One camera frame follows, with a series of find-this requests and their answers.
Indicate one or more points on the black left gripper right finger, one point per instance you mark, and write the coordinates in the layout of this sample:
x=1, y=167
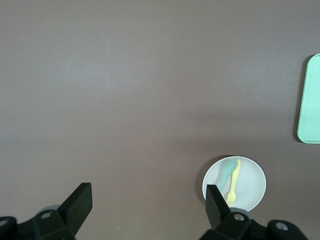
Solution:
x=216, y=207

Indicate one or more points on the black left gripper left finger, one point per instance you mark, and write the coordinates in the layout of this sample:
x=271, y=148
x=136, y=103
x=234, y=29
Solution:
x=75, y=207

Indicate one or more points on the yellow plastic fork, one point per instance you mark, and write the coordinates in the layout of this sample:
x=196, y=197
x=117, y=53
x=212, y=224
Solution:
x=234, y=182

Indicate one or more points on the round white plate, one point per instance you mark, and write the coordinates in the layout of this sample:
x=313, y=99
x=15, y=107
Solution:
x=250, y=185

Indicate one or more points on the teal plastic spoon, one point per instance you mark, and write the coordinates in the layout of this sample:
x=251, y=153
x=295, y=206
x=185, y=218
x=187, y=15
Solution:
x=228, y=170

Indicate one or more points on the light green rectangular tray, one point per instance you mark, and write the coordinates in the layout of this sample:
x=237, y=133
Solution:
x=311, y=100

